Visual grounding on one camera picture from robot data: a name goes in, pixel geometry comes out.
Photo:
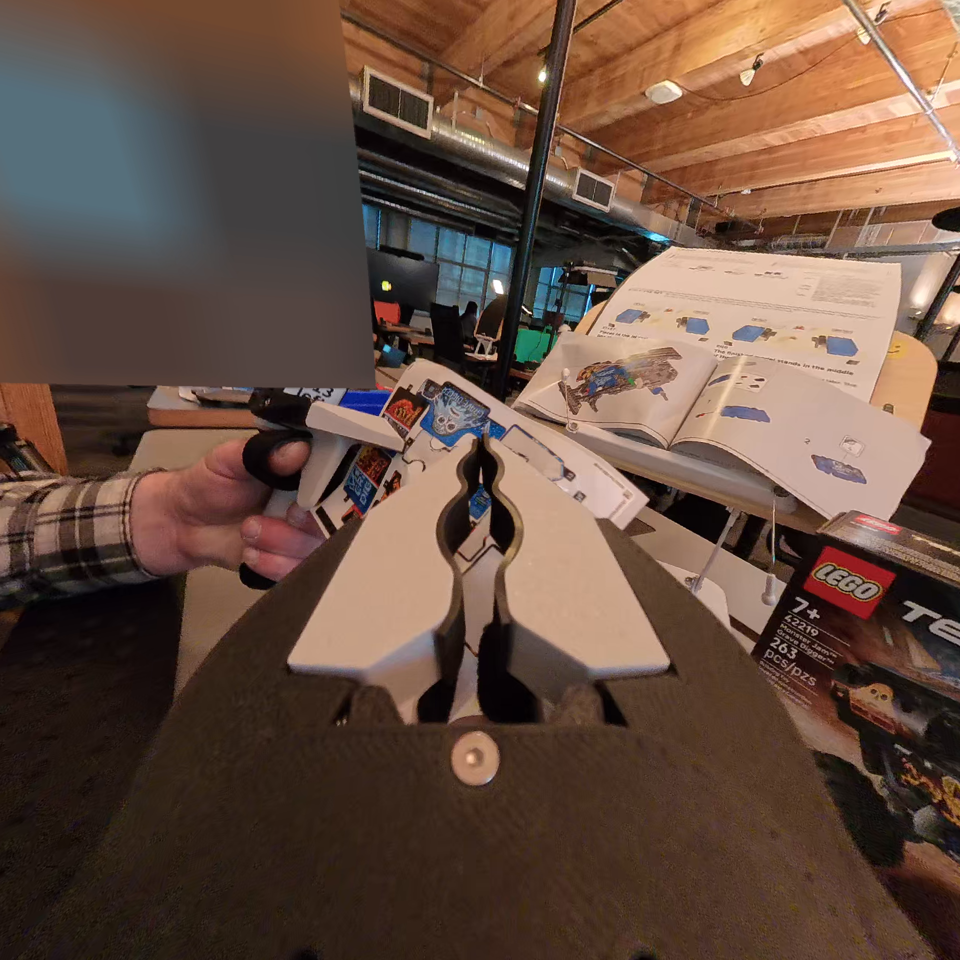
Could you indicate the green screen cloth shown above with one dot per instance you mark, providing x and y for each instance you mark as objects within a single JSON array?
[{"x": 538, "y": 349}]

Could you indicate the printed instruction sheet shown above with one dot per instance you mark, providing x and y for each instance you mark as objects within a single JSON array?
[{"x": 750, "y": 300}]

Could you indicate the large black monitor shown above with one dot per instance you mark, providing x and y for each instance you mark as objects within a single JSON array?
[{"x": 403, "y": 277}]

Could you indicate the black support pole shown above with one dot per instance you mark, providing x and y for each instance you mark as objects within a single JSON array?
[{"x": 536, "y": 187}]

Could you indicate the white air vent grille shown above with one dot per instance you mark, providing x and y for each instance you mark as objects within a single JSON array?
[
  {"x": 397, "y": 103},
  {"x": 594, "y": 190}
]

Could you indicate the orange office chair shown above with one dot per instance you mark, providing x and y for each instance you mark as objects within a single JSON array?
[{"x": 388, "y": 313}]

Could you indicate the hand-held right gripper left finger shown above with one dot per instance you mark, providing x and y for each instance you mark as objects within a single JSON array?
[{"x": 360, "y": 600}]

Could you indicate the wooden support post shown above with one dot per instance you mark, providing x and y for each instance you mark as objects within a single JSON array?
[{"x": 30, "y": 420}]

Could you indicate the black office chair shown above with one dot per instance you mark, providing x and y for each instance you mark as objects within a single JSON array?
[{"x": 448, "y": 337}]

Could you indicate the open instruction booklet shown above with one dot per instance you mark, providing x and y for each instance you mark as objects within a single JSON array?
[{"x": 787, "y": 427}]

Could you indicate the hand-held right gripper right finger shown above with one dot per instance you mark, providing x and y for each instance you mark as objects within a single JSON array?
[{"x": 585, "y": 600}]

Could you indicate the white sticker sheet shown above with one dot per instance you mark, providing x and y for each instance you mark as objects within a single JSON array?
[{"x": 465, "y": 409}]

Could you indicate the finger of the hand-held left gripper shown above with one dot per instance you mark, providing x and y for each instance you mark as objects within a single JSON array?
[{"x": 345, "y": 427}]

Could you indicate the silver air duct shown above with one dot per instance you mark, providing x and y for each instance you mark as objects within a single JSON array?
[{"x": 487, "y": 150}]

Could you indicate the ceiling spot lamp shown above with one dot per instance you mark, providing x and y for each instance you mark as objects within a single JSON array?
[{"x": 751, "y": 71}]

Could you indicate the person's left hand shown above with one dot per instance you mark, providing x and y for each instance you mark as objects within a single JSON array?
[{"x": 195, "y": 517}]

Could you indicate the white book stand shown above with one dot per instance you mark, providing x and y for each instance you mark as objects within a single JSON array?
[{"x": 712, "y": 480}]

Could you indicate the white ceiling sensor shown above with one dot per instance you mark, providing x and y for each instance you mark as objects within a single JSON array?
[{"x": 664, "y": 91}]

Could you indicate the toy set cardboard box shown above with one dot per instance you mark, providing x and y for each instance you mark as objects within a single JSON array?
[{"x": 885, "y": 675}]

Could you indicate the blue storage bin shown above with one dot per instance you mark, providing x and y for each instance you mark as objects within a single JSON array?
[{"x": 367, "y": 400}]

